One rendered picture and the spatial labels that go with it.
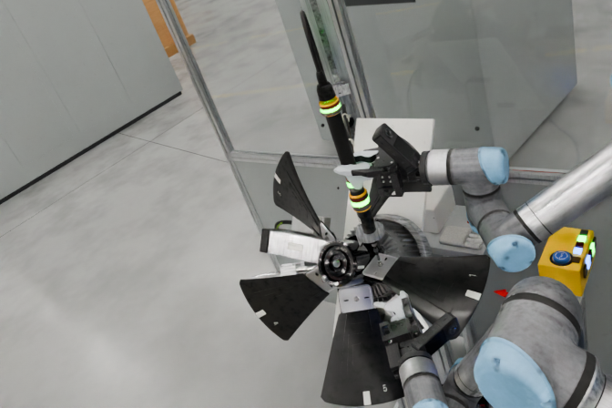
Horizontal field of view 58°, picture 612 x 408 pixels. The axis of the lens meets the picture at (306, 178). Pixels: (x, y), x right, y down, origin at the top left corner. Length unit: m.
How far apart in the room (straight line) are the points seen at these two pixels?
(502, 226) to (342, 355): 0.58
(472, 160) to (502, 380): 0.46
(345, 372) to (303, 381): 1.38
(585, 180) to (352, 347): 0.71
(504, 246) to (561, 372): 0.30
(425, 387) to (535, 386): 0.35
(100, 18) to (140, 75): 0.76
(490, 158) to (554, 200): 0.14
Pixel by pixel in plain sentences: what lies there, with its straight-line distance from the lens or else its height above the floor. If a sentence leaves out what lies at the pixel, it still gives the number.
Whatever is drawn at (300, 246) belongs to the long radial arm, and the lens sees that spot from 1.70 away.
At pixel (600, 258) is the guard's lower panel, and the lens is 2.15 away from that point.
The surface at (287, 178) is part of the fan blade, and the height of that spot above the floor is 1.36.
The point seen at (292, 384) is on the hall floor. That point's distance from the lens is 2.86.
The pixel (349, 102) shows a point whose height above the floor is 1.39.
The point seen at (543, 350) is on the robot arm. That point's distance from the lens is 0.85.
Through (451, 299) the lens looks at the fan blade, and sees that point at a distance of 1.33.
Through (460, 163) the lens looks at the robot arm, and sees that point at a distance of 1.14.
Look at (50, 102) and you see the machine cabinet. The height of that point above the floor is 0.68.
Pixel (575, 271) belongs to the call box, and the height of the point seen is 1.07.
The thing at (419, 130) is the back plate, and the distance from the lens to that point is 1.65.
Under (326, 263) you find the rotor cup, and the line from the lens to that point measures 1.44.
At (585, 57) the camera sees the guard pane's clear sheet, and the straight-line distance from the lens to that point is 1.75.
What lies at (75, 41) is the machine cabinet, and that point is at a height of 1.13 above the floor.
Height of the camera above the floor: 2.12
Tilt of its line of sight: 30 degrees down
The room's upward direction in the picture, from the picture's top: 20 degrees counter-clockwise
